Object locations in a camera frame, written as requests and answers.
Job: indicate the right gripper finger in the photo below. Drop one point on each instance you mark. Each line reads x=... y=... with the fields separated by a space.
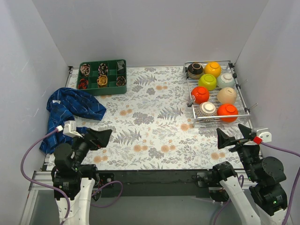
x=246 y=132
x=223 y=140

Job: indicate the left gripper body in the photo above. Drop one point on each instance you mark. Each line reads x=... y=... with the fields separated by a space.
x=89 y=140

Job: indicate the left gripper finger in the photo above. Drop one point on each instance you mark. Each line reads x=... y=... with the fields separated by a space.
x=103 y=138
x=94 y=135

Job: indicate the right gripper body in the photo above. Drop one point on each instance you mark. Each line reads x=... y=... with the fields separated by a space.
x=239 y=143

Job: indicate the patterned brown white bowl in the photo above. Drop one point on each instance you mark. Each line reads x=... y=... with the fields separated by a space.
x=206 y=109

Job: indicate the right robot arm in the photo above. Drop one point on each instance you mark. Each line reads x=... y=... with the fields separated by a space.
x=267 y=173

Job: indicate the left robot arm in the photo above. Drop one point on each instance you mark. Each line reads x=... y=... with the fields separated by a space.
x=73 y=180

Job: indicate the beige bowl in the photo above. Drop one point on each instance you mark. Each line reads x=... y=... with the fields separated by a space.
x=227 y=95

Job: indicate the blue plaid shirt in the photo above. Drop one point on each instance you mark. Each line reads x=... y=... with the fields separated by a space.
x=63 y=105

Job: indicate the floral table mat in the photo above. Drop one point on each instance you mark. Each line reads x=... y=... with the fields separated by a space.
x=152 y=127

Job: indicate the rolled tie red black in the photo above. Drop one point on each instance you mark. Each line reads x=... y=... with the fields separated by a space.
x=83 y=84

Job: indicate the rolled tie yellow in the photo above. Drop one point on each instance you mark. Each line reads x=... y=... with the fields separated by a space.
x=102 y=81

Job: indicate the pale green bowl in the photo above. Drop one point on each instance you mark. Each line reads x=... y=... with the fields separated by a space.
x=225 y=80

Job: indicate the green compartment tray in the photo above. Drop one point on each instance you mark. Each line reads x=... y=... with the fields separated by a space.
x=112 y=88

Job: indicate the rolled tie brown black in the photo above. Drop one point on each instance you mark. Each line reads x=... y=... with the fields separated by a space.
x=121 y=81

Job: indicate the lime green bowl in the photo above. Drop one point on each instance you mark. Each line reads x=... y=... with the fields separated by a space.
x=208 y=81

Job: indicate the rolled tie black dotted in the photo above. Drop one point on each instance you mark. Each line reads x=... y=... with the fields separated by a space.
x=103 y=69

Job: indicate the rolled tie pink brown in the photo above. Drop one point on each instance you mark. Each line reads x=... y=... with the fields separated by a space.
x=85 y=69

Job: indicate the yellow orange bowl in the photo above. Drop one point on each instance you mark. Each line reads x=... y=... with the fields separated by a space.
x=213 y=68

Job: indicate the rolled tie dark grey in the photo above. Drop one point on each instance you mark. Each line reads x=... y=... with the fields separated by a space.
x=121 y=67

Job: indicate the black brown bowl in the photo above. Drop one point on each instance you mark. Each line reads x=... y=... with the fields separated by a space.
x=195 y=70

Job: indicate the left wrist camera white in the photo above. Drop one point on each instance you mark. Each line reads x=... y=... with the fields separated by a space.
x=70 y=129

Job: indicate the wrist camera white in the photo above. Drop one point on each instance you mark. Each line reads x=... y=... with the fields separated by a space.
x=263 y=133
x=70 y=129

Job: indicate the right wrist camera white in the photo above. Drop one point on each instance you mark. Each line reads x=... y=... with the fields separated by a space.
x=263 y=133

